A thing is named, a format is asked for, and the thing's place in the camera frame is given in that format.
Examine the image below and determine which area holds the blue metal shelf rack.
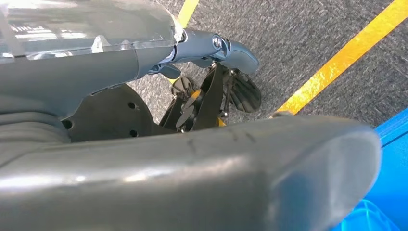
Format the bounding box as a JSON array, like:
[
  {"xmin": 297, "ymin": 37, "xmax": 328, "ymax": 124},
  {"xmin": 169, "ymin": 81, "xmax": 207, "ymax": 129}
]
[{"xmin": 331, "ymin": 106, "xmax": 408, "ymax": 231}]

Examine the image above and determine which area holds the black round robot plate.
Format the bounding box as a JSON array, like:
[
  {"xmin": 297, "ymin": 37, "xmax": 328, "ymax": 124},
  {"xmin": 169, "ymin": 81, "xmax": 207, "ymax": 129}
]
[{"xmin": 62, "ymin": 83, "xmax": 158, "ymax": 143}]

